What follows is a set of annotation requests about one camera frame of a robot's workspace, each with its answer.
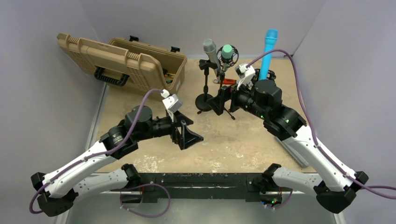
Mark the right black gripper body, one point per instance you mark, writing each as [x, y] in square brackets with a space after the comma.
[240, 98]

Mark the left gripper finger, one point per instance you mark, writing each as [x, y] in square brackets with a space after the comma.
[192, 139]
[183, 132]

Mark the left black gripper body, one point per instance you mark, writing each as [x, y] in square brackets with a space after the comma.
[175, 136]

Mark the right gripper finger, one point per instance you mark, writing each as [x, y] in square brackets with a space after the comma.
[216, 104]
[224, 94]

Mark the black tripod shock-mount stand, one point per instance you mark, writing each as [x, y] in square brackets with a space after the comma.
[222, 74]

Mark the green microphone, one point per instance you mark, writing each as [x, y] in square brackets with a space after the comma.
[226, 57]

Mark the black round-base shock-mount stand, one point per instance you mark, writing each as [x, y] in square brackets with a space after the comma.
[270, 75]

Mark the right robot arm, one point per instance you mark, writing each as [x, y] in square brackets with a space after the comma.
[334, 185]

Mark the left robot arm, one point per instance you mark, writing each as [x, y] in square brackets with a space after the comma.
[57, 191]

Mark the black round-base clip stand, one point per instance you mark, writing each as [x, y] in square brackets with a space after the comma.
[201, 100]

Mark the grey microphone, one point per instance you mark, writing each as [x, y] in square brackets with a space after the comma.
[211, 50]

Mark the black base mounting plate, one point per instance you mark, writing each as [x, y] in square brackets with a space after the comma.
[250, 187]

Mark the tan plastic tool case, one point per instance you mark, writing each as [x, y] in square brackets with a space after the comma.
[133, 66]

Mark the grey plastic case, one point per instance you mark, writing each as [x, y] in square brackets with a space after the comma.
[294, 154]

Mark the red-handled adjustable wrench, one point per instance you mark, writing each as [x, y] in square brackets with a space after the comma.
[225, 82]

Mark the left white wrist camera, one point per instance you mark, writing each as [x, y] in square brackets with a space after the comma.
[171, 103]

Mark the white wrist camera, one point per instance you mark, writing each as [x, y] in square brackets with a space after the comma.
[171, 103]
[246, 74]

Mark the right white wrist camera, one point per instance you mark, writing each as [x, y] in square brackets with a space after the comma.
[246, 74]

